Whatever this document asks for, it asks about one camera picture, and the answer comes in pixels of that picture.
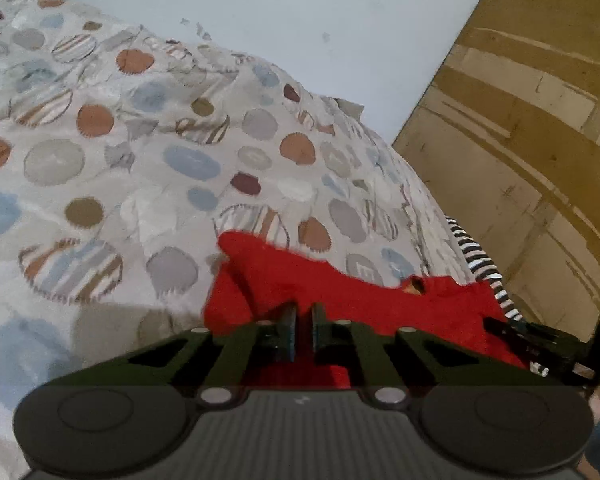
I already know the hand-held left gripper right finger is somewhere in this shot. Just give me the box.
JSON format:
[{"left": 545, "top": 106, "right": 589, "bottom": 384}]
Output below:
[{"left": 311, "top": 302, "right": 578, "bottom": 406}]

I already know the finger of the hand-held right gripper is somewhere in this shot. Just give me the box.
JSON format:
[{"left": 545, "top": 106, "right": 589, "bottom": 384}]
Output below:
[{"left": 484, "top": 316, "right": 588, "bottom": 368}]

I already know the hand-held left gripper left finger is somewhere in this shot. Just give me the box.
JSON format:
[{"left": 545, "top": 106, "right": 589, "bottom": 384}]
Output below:
[{"left": 45, "top": 302, "right": 299, "bottom": 406}]

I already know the red long-sleeved shirt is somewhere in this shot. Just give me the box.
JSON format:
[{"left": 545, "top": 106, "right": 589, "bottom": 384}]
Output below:
[{"left": 202, "top": 230, "right": 531, "bottom": 391}]

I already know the black white striped bed sheet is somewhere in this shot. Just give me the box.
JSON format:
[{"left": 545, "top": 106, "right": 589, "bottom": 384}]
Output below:
[{"left": 445, "top": 215, "right": 551, "bottom": 377}]

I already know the plywood panel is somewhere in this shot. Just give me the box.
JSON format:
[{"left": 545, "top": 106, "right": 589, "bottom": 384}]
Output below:
[{"left": 391, "top": 0, "right": 600, "bottom": 341}]

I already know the patterned grey quilt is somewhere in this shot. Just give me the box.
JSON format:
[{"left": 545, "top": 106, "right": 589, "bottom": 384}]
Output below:
[{"left": 0, "top": 0, "right": 481, "bottom": 480}]

